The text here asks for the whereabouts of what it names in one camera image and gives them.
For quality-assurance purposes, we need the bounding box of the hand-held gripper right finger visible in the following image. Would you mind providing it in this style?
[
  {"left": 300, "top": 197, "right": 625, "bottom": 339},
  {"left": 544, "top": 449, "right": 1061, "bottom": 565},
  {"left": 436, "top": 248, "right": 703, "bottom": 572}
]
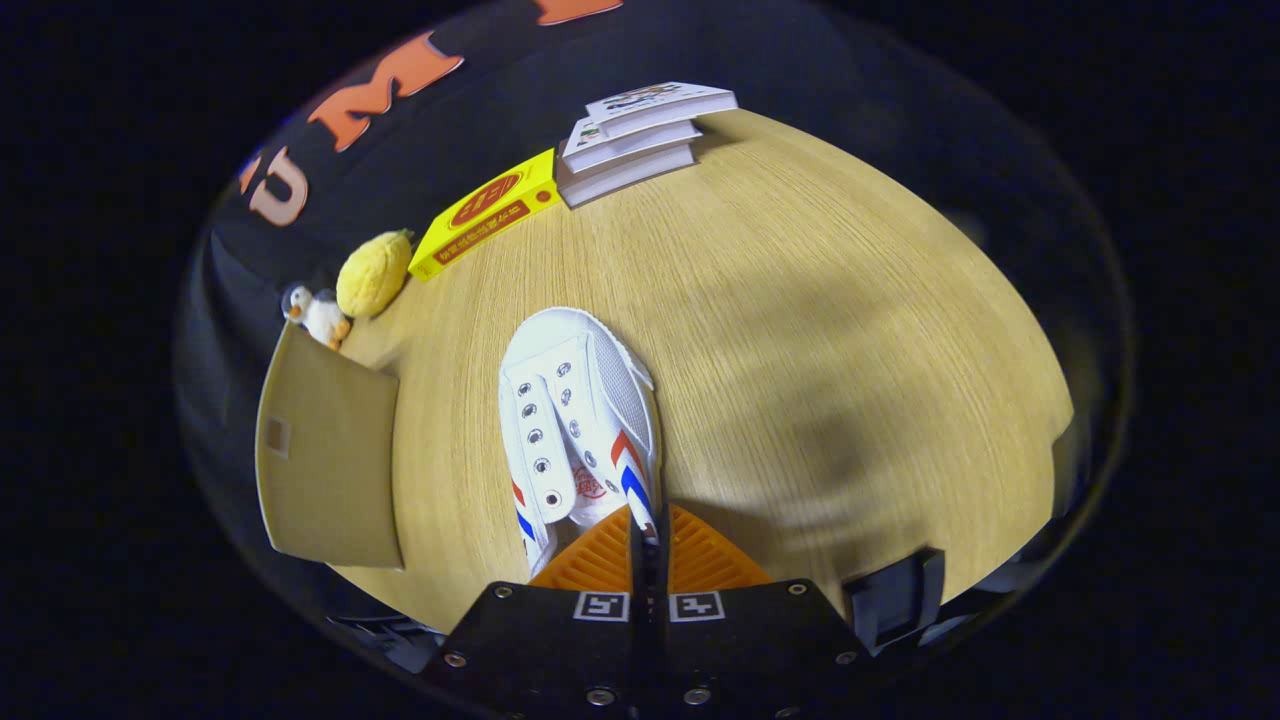
[{"left": 650, "top": 505, "right": 871, "bottom": 720}]

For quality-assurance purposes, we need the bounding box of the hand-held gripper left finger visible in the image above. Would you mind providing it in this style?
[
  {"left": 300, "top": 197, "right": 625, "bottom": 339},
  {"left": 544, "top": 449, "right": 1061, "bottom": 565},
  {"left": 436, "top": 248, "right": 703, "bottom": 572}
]
[{"left": 420, "top": 505, "right": 651, "bottom": 720}]

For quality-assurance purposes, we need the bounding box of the white illustrated book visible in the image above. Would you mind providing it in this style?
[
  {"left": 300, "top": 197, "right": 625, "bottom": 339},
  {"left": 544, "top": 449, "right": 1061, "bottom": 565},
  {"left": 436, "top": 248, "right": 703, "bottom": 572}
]
[
  {"left": 585, "top": 82, "right": 739, "bottom": 141},
  {"left": 562, "top": 115, "right": 704, "bottom": 174}
]

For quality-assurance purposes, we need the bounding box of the white canvas shoe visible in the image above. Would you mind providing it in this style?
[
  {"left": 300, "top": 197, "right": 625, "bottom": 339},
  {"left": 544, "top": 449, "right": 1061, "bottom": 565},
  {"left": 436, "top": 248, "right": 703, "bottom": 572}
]
[{"left": 497, "top": 307, "right": 663, "bottom": 581}]

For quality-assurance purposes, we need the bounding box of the penguin plush toy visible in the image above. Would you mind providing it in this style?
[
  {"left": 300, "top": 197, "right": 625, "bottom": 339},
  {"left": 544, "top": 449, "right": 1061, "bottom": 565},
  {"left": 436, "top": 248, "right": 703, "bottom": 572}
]
[{"left": 281, "top": 285, "right": 353, "bottom": 351}]

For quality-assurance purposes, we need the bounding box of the yellow book with red circle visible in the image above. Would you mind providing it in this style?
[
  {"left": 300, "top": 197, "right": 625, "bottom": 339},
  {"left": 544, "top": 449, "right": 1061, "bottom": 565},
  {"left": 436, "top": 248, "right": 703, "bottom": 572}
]
[{"left": 408, "top": 148, "right": 563, "bottom": 283}]

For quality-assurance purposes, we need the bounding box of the beige fabric storage box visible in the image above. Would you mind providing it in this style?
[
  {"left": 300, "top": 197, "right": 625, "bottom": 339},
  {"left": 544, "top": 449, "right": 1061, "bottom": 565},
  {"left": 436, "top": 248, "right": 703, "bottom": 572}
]
[{"left": 255, "top": 322, "right": 404, "bottom": 571}]

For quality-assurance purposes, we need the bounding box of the yellow round plush toy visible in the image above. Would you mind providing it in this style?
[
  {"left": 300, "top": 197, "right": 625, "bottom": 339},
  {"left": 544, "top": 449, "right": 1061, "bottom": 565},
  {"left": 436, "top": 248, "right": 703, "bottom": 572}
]
[{"left": 336, "top": 229, "right": 415, "bottom": 319}]

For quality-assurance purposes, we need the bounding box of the black backdrop cloth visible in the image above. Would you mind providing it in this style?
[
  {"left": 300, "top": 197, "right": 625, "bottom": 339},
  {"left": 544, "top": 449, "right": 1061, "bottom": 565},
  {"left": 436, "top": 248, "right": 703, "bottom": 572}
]
[{"left": 175, "top": 0, "right": 1131, "bottom": 601}]

